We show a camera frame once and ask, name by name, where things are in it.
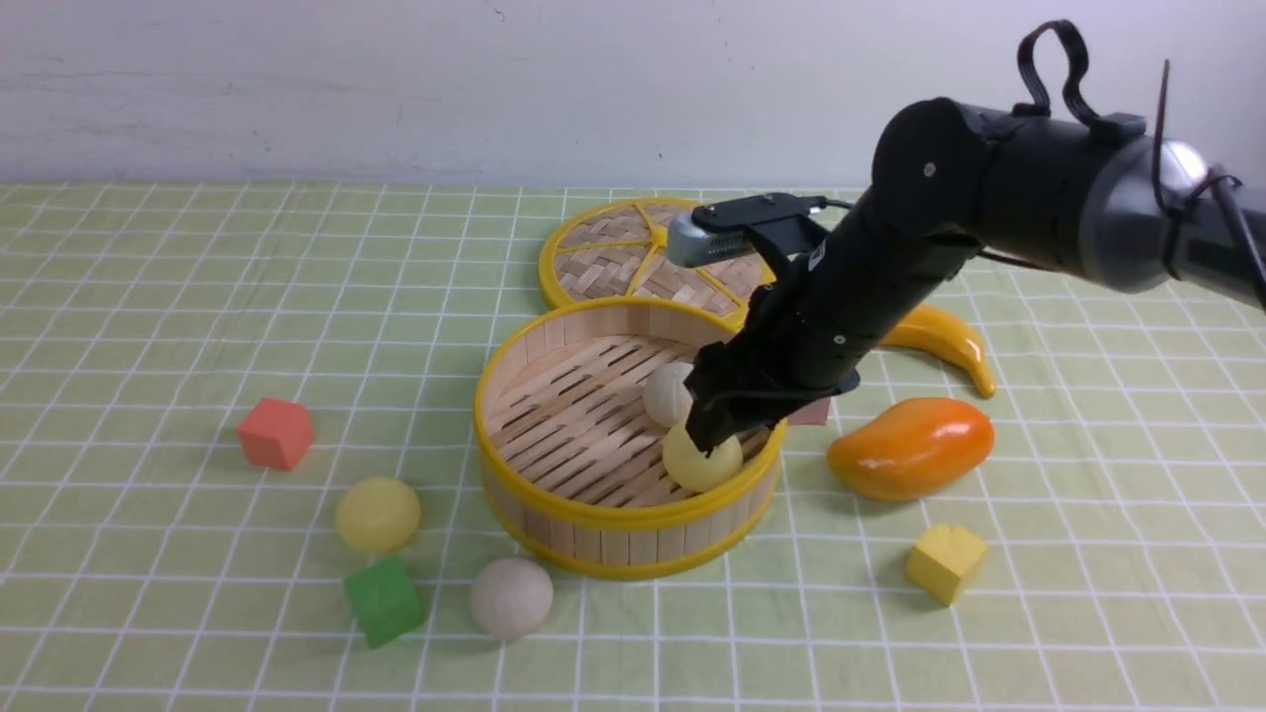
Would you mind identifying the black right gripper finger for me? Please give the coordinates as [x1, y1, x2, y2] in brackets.
[684, 341, 793, 452]

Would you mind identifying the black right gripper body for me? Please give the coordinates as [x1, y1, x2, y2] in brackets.
[732, 189, 980, 397]

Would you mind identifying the white bun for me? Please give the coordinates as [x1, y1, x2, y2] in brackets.
[642, 361, 693, 428]
[468, 557, 555, 641]

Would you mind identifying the yellow bun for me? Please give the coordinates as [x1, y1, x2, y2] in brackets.
[335, 478, 423, 555]
[662, 419, 744, 492]

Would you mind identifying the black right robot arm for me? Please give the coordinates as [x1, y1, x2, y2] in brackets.
[671, 98, 1263, 451]

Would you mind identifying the bamboo steamer tray yellow rim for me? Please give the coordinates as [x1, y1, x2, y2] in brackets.
[472, 296, 786, 580]

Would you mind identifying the woven bamboo steamer lid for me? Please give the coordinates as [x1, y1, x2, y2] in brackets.
[538, 196, 774, 326]

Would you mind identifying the pink cube block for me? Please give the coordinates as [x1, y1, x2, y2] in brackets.
[786, 398, 832, 424]

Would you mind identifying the yellow toy banana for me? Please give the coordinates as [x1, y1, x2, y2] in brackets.
[880, 303, 998, 400]

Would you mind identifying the orange toy mango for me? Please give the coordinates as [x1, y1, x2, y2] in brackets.
[825, 398, 995, 503]

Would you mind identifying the yellow cube block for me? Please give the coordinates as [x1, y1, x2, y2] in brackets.
[904, 524, 989, 607]

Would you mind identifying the green cube block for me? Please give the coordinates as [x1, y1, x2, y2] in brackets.
[343, 556, 428, 650]

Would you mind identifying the red cube block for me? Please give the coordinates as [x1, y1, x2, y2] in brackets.
[235, 398, 314, 473]

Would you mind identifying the green checkered tablecloth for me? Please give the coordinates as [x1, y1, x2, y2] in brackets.
[1, 184, 1265, 711]

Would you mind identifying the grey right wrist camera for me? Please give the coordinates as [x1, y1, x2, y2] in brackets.
[666, 193, 832, 283]

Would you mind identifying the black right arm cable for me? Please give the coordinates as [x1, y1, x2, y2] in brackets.
[1012, 19, 1148, 139]

